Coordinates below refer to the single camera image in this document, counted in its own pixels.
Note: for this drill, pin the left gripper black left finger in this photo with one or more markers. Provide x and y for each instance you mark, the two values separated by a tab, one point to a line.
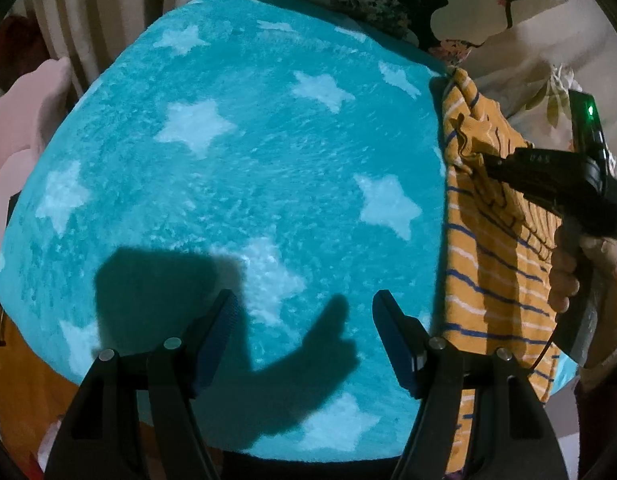
100	437

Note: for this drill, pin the yellow striped knit sweater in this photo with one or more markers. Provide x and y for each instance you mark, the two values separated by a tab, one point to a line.
498	245

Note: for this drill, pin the pink cloth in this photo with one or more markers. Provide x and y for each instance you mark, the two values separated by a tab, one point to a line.
30	113

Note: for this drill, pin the turquoise star cartoon blanket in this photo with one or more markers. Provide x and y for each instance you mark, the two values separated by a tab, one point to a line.
265	146

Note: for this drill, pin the white pillow with leaf print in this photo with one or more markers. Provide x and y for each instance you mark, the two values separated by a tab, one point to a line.
539	108

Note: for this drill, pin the right hand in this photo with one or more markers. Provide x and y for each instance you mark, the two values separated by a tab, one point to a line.
602	253

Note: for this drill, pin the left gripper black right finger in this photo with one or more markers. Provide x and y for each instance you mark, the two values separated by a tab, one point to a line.
511	436

